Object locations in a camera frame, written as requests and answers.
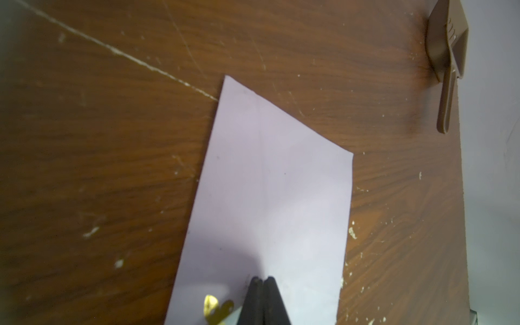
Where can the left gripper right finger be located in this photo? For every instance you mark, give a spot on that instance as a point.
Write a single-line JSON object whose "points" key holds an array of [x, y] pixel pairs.
{"points": [[275, 312]]}

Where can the purple envelope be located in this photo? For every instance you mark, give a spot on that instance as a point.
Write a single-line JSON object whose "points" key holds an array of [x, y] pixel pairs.
{"points": [[273, 199]]}

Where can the brown plastic scoop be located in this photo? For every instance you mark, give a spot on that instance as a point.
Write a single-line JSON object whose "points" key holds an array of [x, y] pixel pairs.
{"points": [[446, 46]]}

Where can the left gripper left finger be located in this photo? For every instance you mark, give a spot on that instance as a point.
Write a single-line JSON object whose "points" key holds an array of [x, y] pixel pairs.
{"points": [[252, 312]]}

